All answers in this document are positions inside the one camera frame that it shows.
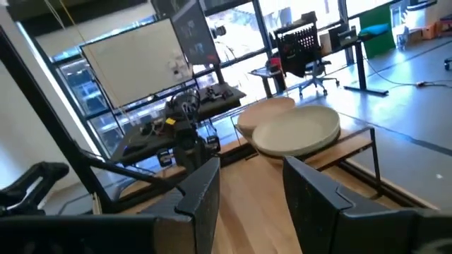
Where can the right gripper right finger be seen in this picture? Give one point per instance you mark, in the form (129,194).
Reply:
(318,218)

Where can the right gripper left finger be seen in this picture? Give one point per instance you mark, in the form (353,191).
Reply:
(205,211)

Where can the cream plate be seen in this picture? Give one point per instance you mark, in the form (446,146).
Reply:
(296,130)

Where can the pale pink plate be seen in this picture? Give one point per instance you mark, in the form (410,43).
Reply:
(261,111)

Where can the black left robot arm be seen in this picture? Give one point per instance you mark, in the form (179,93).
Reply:
(192,151)

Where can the black cluttered desk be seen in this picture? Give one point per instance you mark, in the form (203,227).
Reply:
(226,102)

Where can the small dark side table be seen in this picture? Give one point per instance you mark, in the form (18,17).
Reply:
(265,73)

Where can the black standing desk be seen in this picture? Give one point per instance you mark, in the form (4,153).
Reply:
(360,67)

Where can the red object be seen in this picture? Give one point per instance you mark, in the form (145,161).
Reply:
(275,63)

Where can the white board screen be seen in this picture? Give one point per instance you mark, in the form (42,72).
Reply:
(134,60)

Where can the black office chair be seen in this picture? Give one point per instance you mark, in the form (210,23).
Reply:
(300,49)

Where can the dark monitor on stand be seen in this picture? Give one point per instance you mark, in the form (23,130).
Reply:
(194,35)

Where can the black webcam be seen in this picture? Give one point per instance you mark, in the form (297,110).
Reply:
(219,31)

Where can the green panel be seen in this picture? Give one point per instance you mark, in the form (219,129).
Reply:
(381,46)

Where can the blue cushion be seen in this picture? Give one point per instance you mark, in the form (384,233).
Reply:
(374,30)

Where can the orange box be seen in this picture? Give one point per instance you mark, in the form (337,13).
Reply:
(432,31)

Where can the wooden shelf black metal frame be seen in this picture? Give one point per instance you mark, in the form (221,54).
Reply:
(346,150)

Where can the black rig frame post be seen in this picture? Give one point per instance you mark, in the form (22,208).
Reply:
(44,109)

